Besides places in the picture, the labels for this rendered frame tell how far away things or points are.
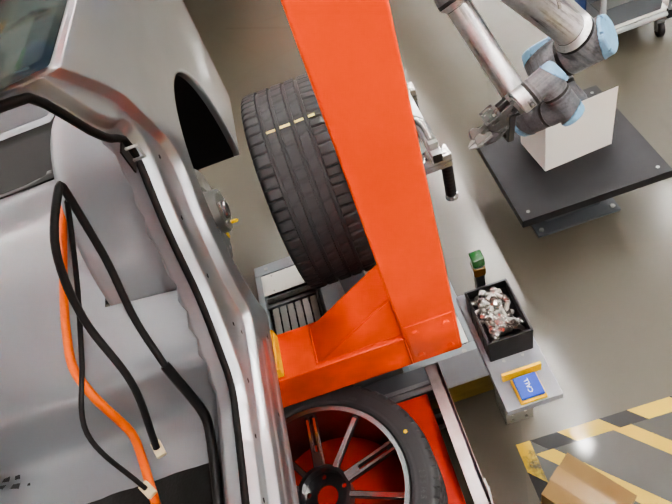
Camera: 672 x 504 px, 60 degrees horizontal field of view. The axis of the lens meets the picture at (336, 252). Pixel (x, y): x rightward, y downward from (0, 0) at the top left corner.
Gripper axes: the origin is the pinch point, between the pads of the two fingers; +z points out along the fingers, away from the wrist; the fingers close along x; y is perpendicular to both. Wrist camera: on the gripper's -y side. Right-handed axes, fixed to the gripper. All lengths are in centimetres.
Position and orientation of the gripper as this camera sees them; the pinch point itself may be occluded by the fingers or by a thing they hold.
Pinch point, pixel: (472, 147)
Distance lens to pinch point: 213.0
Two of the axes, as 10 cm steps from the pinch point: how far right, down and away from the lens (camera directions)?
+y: -6.3, -3.7, -6.8
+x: 2.9, 7.0, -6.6
